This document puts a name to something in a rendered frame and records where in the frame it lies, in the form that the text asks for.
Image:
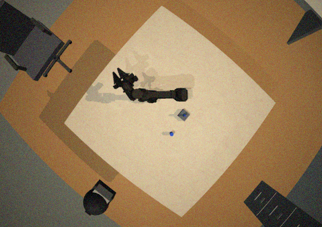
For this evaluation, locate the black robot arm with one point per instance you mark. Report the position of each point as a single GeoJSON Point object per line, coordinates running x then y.
{"type": "Point", "coordinates": [151, 96]}

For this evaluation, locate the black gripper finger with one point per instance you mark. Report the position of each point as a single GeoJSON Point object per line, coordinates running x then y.
{"type": "Point", "coordinates": [115, 78]}
{"type": "Point", "coordinates": [121, 73]}

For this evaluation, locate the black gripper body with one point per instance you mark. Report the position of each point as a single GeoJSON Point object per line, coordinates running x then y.
{"type": "Point", "coordinates": [125, 84]}

